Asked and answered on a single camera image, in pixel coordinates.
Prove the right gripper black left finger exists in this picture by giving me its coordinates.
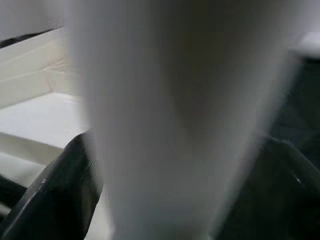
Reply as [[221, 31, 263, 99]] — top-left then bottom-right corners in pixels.
[[4, 131, 105, 240]]

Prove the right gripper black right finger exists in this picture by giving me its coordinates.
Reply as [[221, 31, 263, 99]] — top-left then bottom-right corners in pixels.
[[214, 136, 320, 240]]

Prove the white plastic table top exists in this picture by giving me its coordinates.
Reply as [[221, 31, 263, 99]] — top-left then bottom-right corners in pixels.
[[0, 26, 116, 240]]

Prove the black table cloth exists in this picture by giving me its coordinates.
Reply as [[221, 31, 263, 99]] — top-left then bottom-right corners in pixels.
[[0, 31, 320, 171]]

